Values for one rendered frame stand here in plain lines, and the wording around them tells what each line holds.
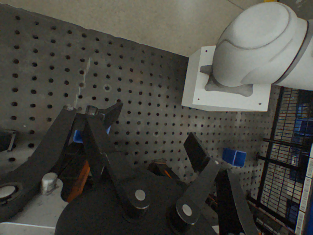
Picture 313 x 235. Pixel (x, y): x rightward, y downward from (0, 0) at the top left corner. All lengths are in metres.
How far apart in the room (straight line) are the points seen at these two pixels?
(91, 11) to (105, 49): 0.97
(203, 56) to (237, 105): 0.27
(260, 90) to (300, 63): 0.21
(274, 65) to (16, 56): 0.80
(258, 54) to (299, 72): 0.12
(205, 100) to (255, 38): 0.30
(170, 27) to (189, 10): 0.38
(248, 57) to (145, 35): 1.28
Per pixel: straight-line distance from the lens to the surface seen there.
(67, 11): 1.57
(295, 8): 2.97
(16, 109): 0.65
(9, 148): 0.67
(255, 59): 0.39
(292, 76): 0.46
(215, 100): 0.59
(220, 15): 2.33
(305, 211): 1.01
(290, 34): 0.41
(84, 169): 0.37
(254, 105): 0.61
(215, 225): 0.40
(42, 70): 0.63
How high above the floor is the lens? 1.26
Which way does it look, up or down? 69 degrees down
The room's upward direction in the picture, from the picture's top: 98 degrees clockwise
